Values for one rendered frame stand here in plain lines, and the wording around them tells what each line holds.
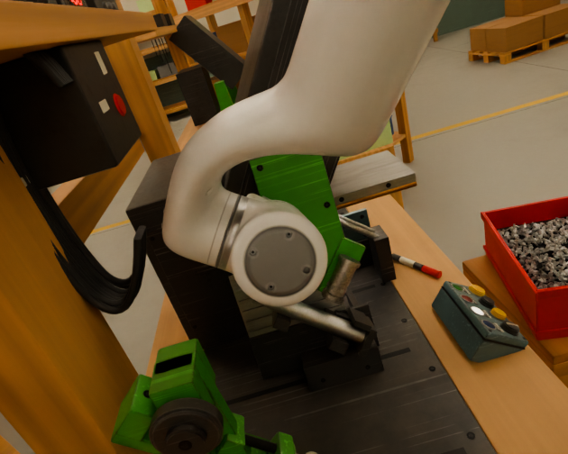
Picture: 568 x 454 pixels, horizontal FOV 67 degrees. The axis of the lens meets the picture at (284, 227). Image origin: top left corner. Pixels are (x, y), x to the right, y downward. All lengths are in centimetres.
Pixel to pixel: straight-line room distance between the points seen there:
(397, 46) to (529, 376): 58
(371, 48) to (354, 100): 3
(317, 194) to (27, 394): 47
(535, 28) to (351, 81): 666
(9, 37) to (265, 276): 29
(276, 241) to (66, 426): 38
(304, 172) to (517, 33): 616
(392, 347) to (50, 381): 53
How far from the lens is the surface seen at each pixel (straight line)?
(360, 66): 30
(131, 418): 53
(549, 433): 71
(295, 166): 69
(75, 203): 91
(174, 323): 110
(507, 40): 667
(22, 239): 57
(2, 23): 45
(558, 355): 94
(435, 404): 73
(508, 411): 72
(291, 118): 32
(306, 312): 72
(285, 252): 36
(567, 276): 99
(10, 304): 52
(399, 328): 84
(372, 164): 94
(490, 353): 78
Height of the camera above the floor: 147
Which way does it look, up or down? 27 degrees down
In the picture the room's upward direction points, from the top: 17 degrees counter-clockwise
